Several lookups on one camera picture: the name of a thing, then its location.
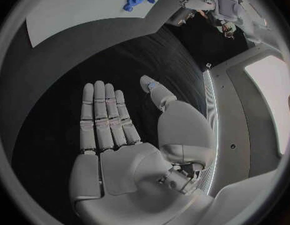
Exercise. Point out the white task board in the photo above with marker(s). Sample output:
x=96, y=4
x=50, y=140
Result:
x=88, y=13

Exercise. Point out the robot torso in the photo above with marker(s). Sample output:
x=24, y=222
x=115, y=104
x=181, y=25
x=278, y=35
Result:
x=231, y=106

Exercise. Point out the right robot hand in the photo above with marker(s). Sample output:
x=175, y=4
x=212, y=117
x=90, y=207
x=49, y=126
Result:
x=126, y=168

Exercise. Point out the small blue peg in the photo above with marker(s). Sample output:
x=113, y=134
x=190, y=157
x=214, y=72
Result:
x=151, y=0

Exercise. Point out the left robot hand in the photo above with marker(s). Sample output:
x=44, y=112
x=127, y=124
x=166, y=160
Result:
x=196, y=2

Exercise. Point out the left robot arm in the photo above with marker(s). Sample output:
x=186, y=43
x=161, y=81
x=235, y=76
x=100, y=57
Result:
x=229, y=5

